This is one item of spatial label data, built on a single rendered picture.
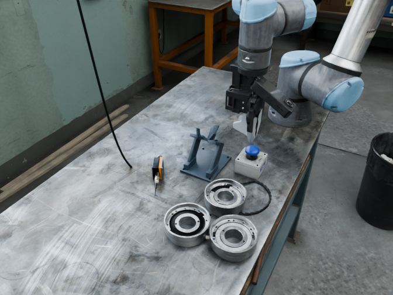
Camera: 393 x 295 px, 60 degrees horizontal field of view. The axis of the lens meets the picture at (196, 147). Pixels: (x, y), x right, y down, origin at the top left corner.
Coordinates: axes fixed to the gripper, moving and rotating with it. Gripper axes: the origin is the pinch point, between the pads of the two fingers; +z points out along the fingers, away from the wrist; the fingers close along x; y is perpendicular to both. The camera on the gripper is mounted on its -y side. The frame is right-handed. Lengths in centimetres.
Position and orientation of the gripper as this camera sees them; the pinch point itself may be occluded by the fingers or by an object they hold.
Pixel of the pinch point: (253, 138)
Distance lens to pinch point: 92.9
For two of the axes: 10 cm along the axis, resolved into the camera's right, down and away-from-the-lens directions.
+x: -4.9, 5.1, -7.1
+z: 0.1, 8.1, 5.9
